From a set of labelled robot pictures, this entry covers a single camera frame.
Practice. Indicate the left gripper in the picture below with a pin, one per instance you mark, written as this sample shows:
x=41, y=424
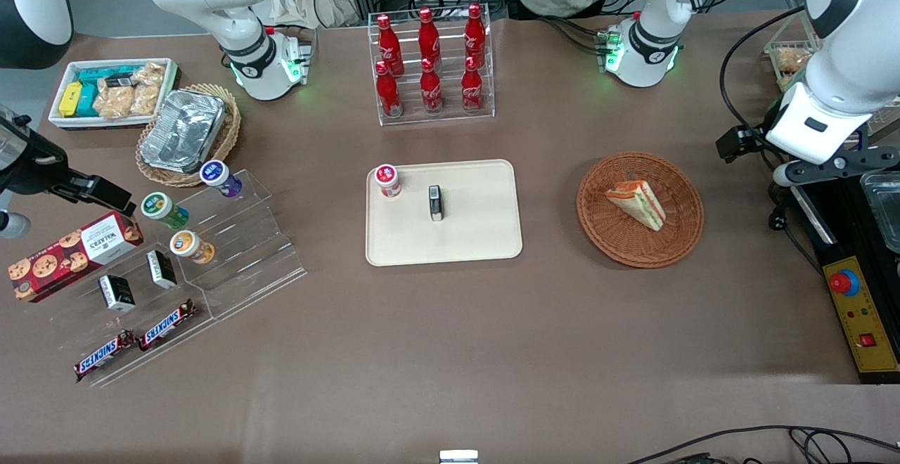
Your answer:
x=737, y=142

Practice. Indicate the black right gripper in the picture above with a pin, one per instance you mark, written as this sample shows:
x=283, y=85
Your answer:
x=31, y=170

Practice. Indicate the triangular sandwich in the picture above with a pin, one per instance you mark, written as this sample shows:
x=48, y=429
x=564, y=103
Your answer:
x=640, y=202

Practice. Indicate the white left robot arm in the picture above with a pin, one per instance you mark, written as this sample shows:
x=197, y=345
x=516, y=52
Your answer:
x=661, y=0

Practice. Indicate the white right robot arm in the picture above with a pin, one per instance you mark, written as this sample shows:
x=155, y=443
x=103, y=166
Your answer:
x=211, y=0

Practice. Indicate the aluminium foil tray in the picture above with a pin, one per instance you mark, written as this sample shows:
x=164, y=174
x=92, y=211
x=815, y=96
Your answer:
x=181, y=132

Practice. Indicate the small wicker basket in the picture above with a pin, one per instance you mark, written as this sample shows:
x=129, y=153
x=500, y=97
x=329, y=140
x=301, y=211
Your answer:
x=228, y=133

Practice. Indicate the large brown wicker basket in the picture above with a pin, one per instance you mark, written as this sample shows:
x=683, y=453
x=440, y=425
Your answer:
x=675, y=239

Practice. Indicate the beige plastic tray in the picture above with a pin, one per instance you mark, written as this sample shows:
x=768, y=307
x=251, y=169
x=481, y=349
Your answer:
x=478, y=232

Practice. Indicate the green lid yogurt cup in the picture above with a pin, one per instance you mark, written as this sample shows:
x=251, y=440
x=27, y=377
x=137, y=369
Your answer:
x=159, y=207

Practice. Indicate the red Walkers cookie box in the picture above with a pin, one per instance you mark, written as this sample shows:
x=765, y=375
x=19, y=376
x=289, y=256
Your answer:
x=67, y=256

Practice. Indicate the white rectangular snack bin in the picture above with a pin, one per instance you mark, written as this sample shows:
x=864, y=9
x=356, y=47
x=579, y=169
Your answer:
x=60, y=123

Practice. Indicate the small black carton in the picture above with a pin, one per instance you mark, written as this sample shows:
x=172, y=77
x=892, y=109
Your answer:
x=117, y=294
x=436, y=204
x=162, y=269

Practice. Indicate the clear bag of crackers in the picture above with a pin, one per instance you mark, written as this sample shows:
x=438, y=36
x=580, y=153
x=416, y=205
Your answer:
x=114, y=102
x=148, y=88

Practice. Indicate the orange lid yogurt cup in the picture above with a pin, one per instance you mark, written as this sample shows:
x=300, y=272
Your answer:
x=187, y=245

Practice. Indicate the black machine housing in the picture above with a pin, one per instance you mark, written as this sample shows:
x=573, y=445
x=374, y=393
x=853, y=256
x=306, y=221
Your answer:
x=844, y=232

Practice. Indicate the yellow snack box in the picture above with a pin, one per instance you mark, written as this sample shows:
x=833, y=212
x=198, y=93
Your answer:
x=70, y=98

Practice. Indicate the metal pan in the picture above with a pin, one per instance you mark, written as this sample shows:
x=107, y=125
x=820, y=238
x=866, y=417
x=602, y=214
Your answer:
x=886, y=211

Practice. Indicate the teal snack box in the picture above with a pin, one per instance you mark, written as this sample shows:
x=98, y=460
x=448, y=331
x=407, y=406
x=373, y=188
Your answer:
x=90, y=84

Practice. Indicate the purple lid yogurt cup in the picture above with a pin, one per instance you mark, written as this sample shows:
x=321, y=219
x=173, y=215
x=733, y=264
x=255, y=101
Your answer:
x=216, y=174

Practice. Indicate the Snickers bar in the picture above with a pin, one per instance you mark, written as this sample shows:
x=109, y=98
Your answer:
x=167, y=325
x=102, y=356

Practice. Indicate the clear acrylic stepped display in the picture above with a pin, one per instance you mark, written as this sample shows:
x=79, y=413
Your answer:
x=239, y=253

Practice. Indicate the yellow emergency stop panel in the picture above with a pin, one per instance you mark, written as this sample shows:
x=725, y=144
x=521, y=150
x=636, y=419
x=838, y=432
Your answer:
x=865, y=316

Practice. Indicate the red lid yogurt cup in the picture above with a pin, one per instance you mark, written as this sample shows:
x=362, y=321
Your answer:
x=387, y=177

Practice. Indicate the red cola bottle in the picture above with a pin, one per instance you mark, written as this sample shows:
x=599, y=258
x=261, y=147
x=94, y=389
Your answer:
x=389, y=46
x=472, y=88
x=431, y=91
x=388, y=95
x=474, y=35
x=429, y=39

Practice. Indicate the clear acrylic bottle rack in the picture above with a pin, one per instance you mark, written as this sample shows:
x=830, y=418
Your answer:
x=485, y=116

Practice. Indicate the small white device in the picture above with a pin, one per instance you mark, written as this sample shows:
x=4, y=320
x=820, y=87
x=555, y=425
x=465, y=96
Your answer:
x=458, y=457

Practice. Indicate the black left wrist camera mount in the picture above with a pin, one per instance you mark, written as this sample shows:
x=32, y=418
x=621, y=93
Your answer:
x=847, y=163

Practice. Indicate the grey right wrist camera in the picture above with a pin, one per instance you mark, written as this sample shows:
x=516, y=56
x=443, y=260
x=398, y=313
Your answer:
x=13, y=225

